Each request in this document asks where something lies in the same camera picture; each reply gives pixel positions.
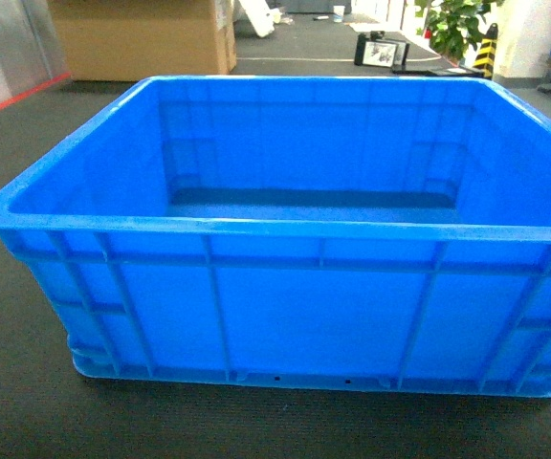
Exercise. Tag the large blue plastic crate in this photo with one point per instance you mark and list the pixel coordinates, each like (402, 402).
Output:
(350, 233)

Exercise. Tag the large cardboard box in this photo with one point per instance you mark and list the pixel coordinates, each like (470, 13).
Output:
(130, 40)

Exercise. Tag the black framed picture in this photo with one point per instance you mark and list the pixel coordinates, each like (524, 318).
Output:
(375, 50)

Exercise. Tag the white foam board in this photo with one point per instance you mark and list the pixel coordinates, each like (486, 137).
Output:
(259, 15)

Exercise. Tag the white paper cup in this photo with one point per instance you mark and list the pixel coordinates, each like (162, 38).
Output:
(338, 13)

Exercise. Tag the yellow black striped bollard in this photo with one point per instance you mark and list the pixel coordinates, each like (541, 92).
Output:
(486, 55)

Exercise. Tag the green potted plant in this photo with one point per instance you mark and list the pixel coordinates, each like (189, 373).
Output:
(453, 27)

